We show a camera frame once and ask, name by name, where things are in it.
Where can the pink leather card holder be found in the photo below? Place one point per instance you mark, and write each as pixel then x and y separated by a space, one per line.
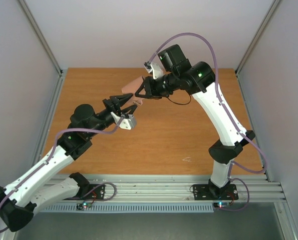
pixel 132 87

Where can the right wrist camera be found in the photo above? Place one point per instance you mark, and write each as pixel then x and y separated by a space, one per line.
pixel 154 69

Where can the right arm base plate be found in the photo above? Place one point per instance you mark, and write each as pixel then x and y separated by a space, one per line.
pixel 205 192

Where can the right aluminium corner post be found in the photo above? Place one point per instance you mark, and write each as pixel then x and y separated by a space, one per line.
pixel 258 34

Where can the grey slotted cable duct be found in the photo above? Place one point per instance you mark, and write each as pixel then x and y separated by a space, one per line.
pixel 125 208

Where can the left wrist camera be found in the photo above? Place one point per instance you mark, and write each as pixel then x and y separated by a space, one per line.
pixel 124 121

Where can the left aluminium corner post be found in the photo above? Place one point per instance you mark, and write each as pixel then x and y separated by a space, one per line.
pixel 32 21

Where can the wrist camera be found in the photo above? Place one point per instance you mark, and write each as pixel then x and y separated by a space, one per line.
pixel 154 69
pixel 124 121

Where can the aluminium corner post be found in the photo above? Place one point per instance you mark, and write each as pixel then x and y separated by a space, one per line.
pixel 258 34
pixel 32 21

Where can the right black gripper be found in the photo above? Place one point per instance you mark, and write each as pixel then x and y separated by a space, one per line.
pixel 147 86

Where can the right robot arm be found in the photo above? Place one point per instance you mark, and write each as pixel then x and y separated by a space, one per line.
pixel 177 73

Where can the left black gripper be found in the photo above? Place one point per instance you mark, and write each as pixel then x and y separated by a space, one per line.
pixel 114 102

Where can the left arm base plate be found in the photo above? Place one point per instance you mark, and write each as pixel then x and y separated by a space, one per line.
pixel 95 191

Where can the aluminium rail frame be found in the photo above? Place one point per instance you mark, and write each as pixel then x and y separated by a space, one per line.
pixel 159 160

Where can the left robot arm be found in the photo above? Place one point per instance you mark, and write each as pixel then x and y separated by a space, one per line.
pixel 22 199

